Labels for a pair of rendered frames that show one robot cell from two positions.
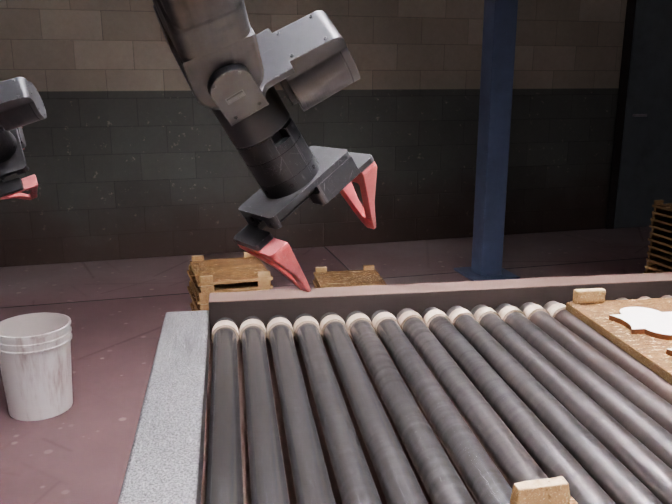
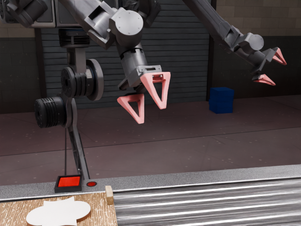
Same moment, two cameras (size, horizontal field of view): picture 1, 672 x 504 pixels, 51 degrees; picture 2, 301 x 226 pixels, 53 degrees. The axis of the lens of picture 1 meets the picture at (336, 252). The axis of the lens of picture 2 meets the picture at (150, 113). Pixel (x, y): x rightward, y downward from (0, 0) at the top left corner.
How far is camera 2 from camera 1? 93 cm
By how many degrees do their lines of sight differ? 86
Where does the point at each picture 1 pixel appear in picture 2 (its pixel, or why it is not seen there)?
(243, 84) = (93, 36)
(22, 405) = not seen: outside the picture
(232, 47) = (84, 24)
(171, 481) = (157, 182)
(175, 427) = (197, 178)
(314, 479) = (157, 211)
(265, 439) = (189, 198)
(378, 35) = not seen: outside the picture
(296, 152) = (125, 63)
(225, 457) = (173, 190)
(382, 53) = not seen: outside the picture
